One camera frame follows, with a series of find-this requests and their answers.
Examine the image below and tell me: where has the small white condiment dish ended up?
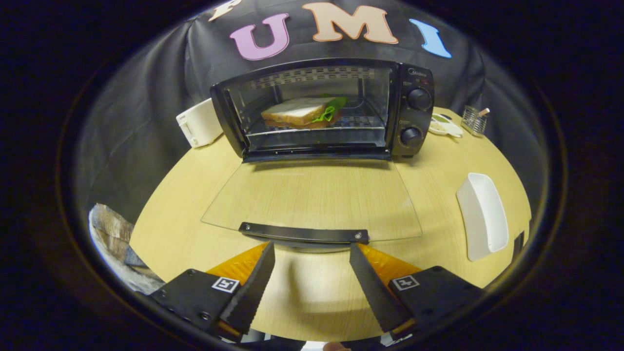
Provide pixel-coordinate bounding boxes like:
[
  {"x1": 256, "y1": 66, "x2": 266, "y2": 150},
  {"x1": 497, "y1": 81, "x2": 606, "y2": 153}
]
[{"x1": 429, "y1": 113, "x2": 464, "y2": 138}]

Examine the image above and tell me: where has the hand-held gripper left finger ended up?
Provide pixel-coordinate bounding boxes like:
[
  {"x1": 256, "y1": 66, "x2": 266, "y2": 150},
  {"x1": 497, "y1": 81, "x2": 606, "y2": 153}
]
[{"x1": 149, "y1": 241, "x2": 276, "y2": 342}]

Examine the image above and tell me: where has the white pop-up toaster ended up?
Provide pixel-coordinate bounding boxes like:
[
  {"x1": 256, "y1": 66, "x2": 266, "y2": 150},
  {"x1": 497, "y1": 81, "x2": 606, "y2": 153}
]
[{"x1": 175, "y1": 97, "x2": 225, "y2": 149}]

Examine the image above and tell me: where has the grey patterned cloth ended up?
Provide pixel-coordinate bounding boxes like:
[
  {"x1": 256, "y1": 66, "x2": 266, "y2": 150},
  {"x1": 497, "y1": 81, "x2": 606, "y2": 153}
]
[{"x1": 88, "y1": 203, "x2": 167, "y2": 296}]

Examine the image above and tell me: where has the black toaster oven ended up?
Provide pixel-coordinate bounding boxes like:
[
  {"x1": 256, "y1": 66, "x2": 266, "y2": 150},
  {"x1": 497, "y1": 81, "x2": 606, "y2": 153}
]
[{"x1": 201, "y1": 58, "x2": 435, "y2": 245}]

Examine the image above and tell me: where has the white rectangular plate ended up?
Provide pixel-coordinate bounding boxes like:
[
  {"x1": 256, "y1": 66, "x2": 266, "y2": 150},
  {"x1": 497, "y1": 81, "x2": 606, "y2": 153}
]
[{"x1": 456, "y1": 172, "x2": 510, "y2": 263}]

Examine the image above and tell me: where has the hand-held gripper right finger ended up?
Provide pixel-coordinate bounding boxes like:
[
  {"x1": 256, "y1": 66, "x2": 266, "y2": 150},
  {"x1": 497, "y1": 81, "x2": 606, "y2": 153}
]
[{"x1": 349, "y1": 243, "x2": 484, "y2": 338}]

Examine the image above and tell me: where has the white bread lettuce sandwich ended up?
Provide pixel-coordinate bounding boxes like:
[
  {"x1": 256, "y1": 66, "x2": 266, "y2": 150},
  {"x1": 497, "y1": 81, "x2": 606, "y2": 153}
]
[{"x1": 261, "y1": 95, "x2": 350, "y2": 130}]

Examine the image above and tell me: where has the metal wire basket holder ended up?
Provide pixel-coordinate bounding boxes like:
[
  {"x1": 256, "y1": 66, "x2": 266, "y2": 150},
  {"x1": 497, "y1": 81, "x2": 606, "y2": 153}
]
[{"x1": 460, "y1": 105, "x2": 490, "y2": 137}]

